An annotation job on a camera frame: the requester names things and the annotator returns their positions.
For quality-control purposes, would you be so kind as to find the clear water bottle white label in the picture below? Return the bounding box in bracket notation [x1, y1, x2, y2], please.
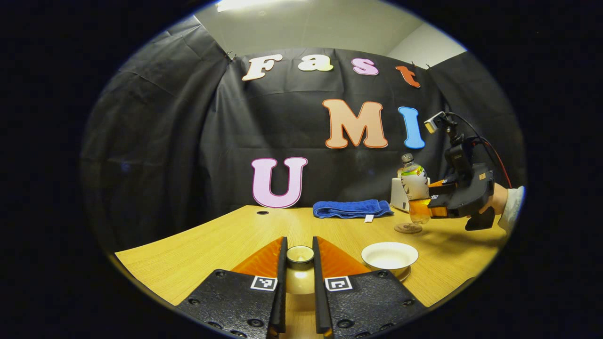
[400, 153, 433, 225]

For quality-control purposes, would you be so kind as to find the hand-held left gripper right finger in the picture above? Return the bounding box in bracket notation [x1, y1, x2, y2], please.
[313, 236, 427, 339]

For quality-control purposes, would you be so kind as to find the cream teacup lid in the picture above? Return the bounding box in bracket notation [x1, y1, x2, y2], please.
[285, 245, 316, 296]

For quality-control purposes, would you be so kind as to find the ceiling light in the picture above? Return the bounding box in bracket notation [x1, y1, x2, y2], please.
[216, 0, 284, 13]

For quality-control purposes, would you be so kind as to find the cream porcelain teacup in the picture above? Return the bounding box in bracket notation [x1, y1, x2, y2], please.
[361, 242, 419, 273]

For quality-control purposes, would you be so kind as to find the black red gripper cable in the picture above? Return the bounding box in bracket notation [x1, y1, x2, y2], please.
[447, 112, 513, 189]

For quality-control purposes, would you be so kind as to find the blue folded towel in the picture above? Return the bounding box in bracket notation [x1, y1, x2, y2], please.
[313, 199, 394, 223]

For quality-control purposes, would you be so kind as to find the cream toaster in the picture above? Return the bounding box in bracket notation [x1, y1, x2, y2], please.
[390, 177, 431, 213]

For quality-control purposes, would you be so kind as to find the black backdrop cloth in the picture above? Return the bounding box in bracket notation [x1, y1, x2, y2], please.
[80, 16, 526, 246]

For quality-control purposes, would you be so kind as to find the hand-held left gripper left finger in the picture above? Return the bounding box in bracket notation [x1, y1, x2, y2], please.
[177, 236, 289, 339]

